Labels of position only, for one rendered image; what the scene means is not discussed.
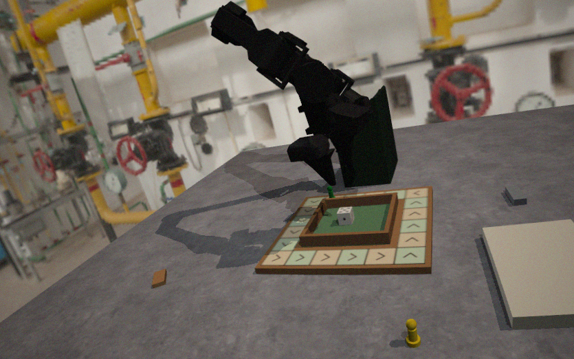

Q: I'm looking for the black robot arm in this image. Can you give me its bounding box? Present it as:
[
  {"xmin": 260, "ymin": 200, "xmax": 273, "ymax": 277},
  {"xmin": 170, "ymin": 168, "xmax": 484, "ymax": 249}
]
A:
[{"xmin": 210, "ymin": 1, "xmax": 374, "ymax": 135}]

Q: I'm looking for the white die with black pips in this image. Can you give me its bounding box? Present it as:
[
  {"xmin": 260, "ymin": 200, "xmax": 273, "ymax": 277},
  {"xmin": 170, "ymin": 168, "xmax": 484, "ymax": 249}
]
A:
[{"xmin": 337, "ymin": 207, "xmax": 354, "ymax": 226}]

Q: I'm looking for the yellow pawn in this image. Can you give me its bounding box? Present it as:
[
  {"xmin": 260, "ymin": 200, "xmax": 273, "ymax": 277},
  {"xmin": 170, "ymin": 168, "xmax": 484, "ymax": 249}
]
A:
[{"xmin": 406, "ymin": 319, "xmax": 421, "ymax": 348}]

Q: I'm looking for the orange flat rectangular block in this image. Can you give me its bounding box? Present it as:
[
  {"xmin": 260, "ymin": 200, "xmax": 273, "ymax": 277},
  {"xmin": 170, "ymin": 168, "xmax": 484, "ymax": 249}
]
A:
[{"xmin": 152, "ymin": 268, "xmax": 167, "ymax": 288}]

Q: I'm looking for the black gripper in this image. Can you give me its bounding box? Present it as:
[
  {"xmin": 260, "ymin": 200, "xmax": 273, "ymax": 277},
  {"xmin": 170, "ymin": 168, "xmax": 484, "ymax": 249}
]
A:
[{"xmin": 287, "ymin": 92, "xmax": 355, "ymax": 186}]

